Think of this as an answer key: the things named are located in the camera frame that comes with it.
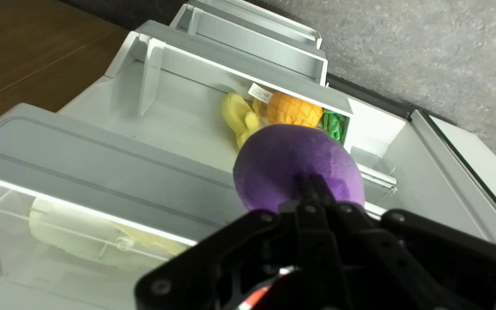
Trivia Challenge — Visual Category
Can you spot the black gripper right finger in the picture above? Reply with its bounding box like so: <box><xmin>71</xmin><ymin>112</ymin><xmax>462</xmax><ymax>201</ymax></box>
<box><xmin>313</xmin><ymin>172</ymin><xmax>496</xmax><ymax>310</ymax></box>

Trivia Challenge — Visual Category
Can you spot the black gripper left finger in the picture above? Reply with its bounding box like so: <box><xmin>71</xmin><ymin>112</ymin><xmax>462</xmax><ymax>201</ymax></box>
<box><xmin>135</xmin><ymin>174</ymin><xmax>342</xmax><ymax>310</ymax></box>

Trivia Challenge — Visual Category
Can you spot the purple plush ball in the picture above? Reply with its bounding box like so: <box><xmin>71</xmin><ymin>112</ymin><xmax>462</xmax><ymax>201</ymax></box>
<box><xmin>232</xmin><ymin>122</ymin><xmax>369</xmax><ymax>215</ymax></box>

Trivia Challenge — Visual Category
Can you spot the white fridge door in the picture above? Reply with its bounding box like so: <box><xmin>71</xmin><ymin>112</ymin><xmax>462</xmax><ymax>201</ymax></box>
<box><xmin>0</xmin><ymin>0</ymin><xmax>418</xmax><ymax>310</ymax></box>

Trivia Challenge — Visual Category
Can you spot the deep white door bin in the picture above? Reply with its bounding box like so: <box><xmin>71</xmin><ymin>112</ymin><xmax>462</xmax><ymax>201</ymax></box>
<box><xmin>0</xmin><ymin>101</ymin><xmax>251</xmax><ymax>310</ymax></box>

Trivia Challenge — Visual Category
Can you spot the white door bin with divider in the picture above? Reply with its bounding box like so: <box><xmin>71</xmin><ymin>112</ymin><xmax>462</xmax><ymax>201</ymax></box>
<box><xmin>58</xmin><ymin>19</ymin><xmax>357</xmax><ymax>174</ymax></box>

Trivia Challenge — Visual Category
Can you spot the yellow banana plush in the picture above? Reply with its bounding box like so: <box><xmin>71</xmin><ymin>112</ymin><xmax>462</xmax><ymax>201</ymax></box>
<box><xmin>221</xmin><ymin>91</ymin><xmax>266</xmax><ymax>150</ymax></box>

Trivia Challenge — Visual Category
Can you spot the orange plush fruit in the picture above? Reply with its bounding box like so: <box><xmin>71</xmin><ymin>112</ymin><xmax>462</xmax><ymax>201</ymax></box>
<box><xmin>264</xmin><ymin>91</ymin><xmax>326</xmax><ymax>129</ymax></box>

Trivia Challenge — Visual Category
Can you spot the green plush vegetable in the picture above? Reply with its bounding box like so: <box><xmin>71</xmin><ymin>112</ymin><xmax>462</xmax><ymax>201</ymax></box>
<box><xmin>321</xmin><ymin>108</ymin><xmax>352</xmax><ymax>146</ymax></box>

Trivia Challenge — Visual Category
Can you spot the brown wooden cabinet panel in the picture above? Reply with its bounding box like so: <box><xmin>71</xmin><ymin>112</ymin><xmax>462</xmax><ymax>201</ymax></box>
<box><xmin>0</xmin><ymin>0</ymin><xmax>132</xmax><ymax>134</ymax></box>

